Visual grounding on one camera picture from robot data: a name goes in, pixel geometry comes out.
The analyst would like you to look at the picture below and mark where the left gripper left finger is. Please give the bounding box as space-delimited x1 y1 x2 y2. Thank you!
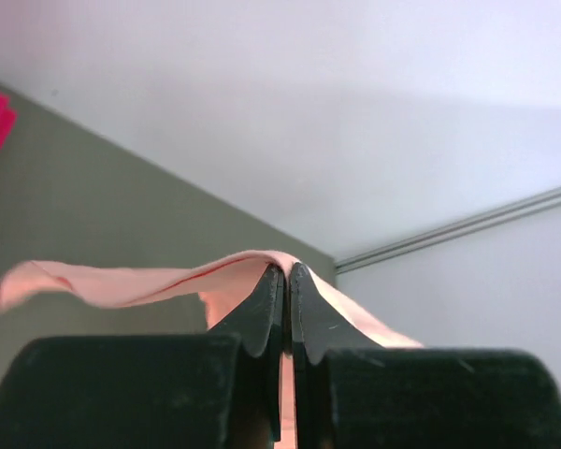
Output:
0 266 285 448

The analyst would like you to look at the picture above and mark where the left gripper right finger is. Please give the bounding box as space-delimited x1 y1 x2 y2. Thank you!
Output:
289 264 561 448

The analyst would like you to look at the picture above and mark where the salmon pink t shirt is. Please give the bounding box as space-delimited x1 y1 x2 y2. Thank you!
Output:
0 250 423 448

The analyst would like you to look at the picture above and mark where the right aluminium frame post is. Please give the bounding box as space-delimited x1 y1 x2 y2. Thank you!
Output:
336 187 561 274

